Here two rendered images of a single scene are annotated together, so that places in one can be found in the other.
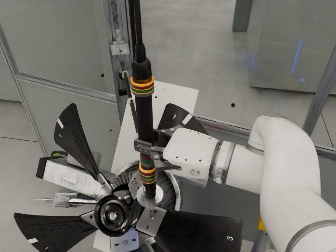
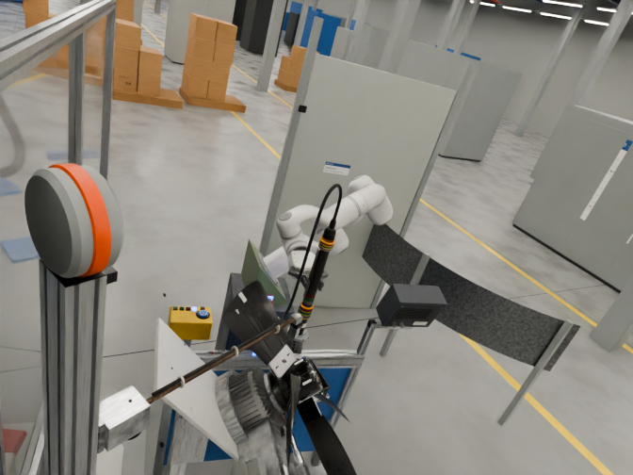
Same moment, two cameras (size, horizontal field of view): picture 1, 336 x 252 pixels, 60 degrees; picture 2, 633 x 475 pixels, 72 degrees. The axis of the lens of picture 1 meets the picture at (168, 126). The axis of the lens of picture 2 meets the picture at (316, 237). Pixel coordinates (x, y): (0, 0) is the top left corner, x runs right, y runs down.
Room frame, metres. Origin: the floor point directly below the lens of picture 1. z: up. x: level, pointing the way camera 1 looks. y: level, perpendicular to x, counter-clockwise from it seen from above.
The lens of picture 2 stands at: (1.30, 0.81, 2.22)
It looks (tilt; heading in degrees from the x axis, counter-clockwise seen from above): 26 degrees down; 224
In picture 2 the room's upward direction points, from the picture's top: 17 degrees clockwise
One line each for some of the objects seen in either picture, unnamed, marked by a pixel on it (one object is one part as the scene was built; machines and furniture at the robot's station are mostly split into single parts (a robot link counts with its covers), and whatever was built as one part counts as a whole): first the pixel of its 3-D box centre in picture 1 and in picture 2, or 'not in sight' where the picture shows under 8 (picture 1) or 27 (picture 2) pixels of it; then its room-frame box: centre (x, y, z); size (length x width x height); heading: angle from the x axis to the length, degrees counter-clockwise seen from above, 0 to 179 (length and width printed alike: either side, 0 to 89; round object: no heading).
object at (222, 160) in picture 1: (223, 162); (300, 253); (0.40, -0.11, 1.51); 0.09 x 0.03 x 0.08; 158
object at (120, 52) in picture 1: (120, 56); (117, 418); (1.07, 0.19, 1.39); 0.10 x 0.07 x 0.08; 13
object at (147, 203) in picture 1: (148, 182); (299, 324); (0.47, 0.05, 1.35); 0.09 x 0.07 x 0.10; 13
